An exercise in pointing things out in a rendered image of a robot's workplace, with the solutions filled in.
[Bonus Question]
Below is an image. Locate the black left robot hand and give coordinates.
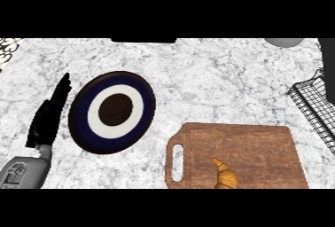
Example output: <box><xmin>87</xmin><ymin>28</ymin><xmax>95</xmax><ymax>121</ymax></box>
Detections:
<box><xmin>25</xmin><ymin>72</ymin><xmax>74</xmax><ymax>149</ymax></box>

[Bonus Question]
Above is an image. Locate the brown wooden cutting board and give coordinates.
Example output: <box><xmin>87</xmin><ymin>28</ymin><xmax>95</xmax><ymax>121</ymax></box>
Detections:
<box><xmin>164</xmin><ymin>121</ymin><xmax>310</xmax><ymax>190</ymax></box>

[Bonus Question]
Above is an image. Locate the blue white ringed plate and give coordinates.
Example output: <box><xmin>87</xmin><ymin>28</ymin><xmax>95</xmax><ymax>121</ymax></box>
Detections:
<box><xmin>67</xmin><ymin>70</ymin><xmax>157</xmax><ymax>155</ymax></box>

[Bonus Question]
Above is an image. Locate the black flat appliance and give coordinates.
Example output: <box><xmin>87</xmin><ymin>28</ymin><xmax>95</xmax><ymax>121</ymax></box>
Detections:
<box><xmin>110</xmin><ymin>38</ymin><xmax>179</xmax><ymax>44</ymax></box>

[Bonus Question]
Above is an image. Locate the golden croissant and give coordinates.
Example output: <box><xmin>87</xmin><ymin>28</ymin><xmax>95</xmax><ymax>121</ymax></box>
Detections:
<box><xmin>211</xmin><ymin>156</ymin><xmax>239</xmax><ymax>190</ymax></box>

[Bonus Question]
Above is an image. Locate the grey rounded object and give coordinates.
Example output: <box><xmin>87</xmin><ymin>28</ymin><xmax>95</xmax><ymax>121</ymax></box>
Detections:
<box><xmin>263</xmin><ymin>38</ymin><xmax>306</xmax><ymax>49</ymax></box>

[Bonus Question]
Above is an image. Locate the dark grey panel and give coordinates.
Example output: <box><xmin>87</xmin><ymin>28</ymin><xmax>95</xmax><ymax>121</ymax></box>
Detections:
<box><xmin>318</xmin><ymin>38</ymin><xmax>335</xmax><ymax>106</ymax></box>

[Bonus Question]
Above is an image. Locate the white ornate wire object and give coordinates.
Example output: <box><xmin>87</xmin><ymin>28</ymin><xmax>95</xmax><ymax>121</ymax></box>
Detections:
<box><xmin>0</xmin><ymin>38</ymin><xmax>24</xmax><ymax>74</ymax></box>

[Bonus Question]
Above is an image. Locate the black wire tiered basket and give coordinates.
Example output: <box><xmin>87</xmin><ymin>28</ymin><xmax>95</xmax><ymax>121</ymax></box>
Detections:
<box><xmin>287</xmin><ymin>68</ymin><xmax>335</xmax><ymax>156</ymax></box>

